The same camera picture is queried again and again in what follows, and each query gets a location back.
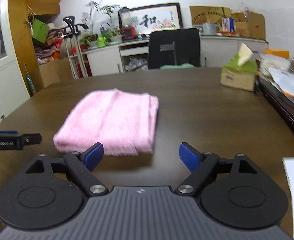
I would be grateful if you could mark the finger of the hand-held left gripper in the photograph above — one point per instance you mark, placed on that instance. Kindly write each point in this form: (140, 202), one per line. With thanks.
(4, 131)
(33, 138)

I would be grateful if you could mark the gold wall plaque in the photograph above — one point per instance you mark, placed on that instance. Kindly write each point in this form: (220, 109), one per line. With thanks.
(207, 13)

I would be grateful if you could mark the blue and white small box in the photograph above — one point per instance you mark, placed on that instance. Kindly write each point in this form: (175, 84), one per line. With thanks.
(227, 25)

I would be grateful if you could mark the pink towel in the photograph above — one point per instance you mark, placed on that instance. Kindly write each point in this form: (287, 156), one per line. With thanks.
(112, 120)

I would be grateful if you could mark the green cushion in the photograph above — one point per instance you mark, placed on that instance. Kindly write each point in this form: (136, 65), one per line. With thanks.
(177, 66)

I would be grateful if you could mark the black office chair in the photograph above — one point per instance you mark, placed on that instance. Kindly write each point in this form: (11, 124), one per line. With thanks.
(174, 50)

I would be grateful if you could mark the cardboard box with orange print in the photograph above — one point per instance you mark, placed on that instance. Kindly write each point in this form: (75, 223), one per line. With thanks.
(252, 26)

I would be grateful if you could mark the white counter cabinet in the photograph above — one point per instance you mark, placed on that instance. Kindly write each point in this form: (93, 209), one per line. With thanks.
(104, 60)

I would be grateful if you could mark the wooden shelf unit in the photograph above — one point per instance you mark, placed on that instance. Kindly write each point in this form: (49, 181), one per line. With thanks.
(19, 30)

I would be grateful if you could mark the tall potted palm plant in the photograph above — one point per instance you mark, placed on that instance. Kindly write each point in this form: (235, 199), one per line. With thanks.
(99, 12)

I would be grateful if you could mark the clear plastic bag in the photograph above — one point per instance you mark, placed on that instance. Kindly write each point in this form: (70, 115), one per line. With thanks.
(246, 7)

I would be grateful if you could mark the framed calligraphy picture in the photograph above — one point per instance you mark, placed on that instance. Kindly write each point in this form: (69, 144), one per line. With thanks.
(157, 20)

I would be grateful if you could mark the red blender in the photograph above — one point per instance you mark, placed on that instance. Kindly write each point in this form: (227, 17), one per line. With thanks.
(127, 27)

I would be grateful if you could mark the pile of colourful packages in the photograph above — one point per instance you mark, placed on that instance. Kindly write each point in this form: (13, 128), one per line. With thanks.
(49, 47)

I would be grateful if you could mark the white plastic bag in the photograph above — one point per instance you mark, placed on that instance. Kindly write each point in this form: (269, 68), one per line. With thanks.
(135, 63)

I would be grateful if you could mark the orange envelope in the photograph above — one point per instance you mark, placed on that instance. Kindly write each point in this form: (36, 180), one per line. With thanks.
(277, 53)

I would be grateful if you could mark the pile of papers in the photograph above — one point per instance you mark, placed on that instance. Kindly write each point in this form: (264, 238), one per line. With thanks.
(287, 82)

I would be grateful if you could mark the green tissue box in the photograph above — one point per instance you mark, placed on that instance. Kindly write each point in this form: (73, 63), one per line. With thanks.
(238, 77)

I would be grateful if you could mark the large brown cardboard box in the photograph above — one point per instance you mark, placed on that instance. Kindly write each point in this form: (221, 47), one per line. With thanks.
(54, 72)

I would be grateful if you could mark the grey cabinet with glass doors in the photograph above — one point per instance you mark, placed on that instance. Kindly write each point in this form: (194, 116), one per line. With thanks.
(1, 80)

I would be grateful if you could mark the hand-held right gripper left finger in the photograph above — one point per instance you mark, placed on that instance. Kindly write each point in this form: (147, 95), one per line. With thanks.
(94, 155)

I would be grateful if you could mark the bag of cotton swabs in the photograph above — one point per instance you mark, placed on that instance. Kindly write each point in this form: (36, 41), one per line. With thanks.
(272, 65)

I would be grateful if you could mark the green cardboard box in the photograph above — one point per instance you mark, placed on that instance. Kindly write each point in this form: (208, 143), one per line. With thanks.
(39, 31)

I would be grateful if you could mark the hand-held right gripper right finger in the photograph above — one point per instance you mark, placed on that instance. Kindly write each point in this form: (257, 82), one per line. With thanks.
(189, 156)

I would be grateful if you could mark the small potted plant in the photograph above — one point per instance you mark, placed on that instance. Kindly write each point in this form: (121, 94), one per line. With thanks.
(113, 36)
(89, 40)

